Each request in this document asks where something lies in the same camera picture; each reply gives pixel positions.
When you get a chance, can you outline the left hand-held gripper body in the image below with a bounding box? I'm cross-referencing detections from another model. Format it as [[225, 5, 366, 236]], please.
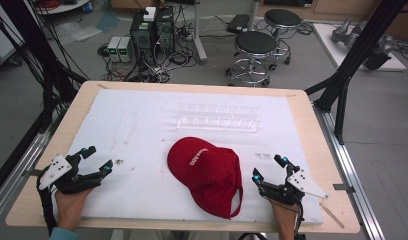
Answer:
[[38, 153, 103, 196]]

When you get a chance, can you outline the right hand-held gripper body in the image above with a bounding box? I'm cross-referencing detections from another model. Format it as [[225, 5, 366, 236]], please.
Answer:
[[259, 167, 329, 206]]

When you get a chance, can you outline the red baseball cap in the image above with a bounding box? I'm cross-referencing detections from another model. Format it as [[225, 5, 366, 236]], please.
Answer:
[[166, 136, 244, 220]]

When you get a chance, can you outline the person's right hand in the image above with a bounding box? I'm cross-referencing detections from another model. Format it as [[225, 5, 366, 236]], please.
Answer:
[[270, 201, 299, 240]]

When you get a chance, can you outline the person's left hand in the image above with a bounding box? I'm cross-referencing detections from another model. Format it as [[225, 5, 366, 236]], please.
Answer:
[[55, 188, 93, 232]]

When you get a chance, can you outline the white foam mat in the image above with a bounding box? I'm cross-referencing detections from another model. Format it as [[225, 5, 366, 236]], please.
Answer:
[[50, 88, 325, 225]]

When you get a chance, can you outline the light wooden table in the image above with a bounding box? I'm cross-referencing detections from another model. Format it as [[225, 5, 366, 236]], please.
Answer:
[[5, 80, 361, 234]]

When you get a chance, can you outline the thin wooden stick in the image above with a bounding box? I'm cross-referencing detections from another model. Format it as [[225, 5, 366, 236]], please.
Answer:
[[319, 202, 346, 230]]

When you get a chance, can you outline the clear acrylic rack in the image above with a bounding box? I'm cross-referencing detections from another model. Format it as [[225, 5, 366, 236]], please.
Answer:
[[176, 102, 262, 134]]

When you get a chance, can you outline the grey power supply unit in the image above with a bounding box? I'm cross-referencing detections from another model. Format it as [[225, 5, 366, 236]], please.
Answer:
[[118, 36, 135, 63], [107, 35, 123, 63]]

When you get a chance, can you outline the clear plastic sheet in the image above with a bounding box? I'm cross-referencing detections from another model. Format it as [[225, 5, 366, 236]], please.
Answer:
[[54, 19, 104, 44]]

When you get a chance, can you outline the black round stool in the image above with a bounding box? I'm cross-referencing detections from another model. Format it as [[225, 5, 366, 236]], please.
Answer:
[[263, 8, 303, 72], [226, 30, 280, 89]]

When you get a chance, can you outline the white floor platform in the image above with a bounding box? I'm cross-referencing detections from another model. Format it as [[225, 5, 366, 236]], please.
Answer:
[[312, 22, 408, 72]]

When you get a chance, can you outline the black computer tower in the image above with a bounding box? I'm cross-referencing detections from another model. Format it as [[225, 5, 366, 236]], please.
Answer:
[[154, 5, 177, 56], [129, 11, 157, 66]]

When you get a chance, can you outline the grey metal stand leg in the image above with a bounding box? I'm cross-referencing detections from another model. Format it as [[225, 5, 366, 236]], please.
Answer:
[[191, 0, 209, 65]]

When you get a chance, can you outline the flat black case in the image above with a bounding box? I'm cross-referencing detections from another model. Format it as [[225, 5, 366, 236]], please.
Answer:
[[225, 13, 252, 35]]

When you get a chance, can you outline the grey metal pole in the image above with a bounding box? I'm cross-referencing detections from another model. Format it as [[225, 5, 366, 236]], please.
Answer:
[[247, 0, 262, 33]]

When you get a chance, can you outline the white box with black adapter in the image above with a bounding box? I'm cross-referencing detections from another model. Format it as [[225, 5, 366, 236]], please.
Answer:
[[138, 6, 158, 23]]

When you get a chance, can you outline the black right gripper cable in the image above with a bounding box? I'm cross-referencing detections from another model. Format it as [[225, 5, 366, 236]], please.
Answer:
[[292, 199, 307, 240]]

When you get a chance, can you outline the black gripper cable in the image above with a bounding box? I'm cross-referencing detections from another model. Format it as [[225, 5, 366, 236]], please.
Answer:
[[292, 199, 307, 240], [36, 174, 59, 235]]

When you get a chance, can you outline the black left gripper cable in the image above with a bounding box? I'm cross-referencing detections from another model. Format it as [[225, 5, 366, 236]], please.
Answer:
[[36, 174, 59, 235]]

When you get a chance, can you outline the aluminium rail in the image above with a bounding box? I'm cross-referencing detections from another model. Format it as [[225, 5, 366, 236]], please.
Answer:
[[0, 130, 52, 225], [312, 105, 387, 240]]

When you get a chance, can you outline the grey metal bracket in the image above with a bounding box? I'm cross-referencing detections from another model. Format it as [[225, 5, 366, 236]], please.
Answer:
[[332, 182, 356, 195]]

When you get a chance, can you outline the black frame strut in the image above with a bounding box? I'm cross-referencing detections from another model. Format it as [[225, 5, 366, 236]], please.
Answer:
[[304, 0, 408, 146], [0, 0, 90, 134]]

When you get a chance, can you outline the tangle of floor cables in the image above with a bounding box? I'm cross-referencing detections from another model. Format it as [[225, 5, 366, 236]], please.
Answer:
[[97, 19, 201, 84]]

